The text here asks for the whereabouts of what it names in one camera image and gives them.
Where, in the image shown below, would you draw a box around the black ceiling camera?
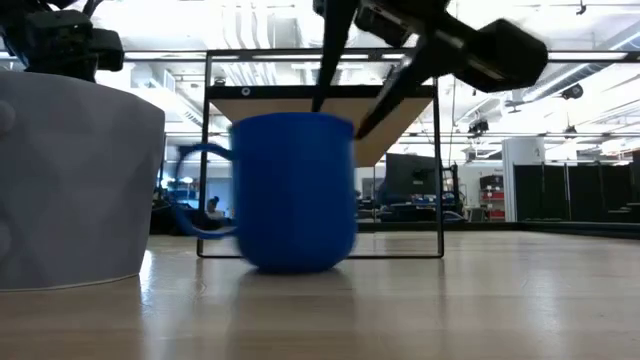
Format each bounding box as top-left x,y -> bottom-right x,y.
560,82 -> 585,101

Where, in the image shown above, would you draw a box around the black computer monitor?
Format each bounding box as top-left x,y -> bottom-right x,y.
384,152 -> 442,201

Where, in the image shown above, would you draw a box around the blue plastic mug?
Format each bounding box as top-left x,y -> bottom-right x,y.
174,112 -> 359,275

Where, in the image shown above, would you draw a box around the grey faceted cup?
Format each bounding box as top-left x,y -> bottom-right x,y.
0,69 -> 166,292

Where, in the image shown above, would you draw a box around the long ceiling light strip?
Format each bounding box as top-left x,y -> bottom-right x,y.
0,48 -> 640,64

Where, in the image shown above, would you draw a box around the black partition panels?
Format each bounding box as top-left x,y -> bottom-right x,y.
513,162 -> 640,224

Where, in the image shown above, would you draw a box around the black table edge rail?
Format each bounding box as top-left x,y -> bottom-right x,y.
357,219 -> 640,240

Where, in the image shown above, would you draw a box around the person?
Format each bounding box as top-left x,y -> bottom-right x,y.
206,195 -> 225,220

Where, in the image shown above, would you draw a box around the red storage rack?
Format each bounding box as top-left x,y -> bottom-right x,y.
478,174 -> 506,221

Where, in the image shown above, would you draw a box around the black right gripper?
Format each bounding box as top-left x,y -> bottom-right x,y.
352,0 -> 550,141

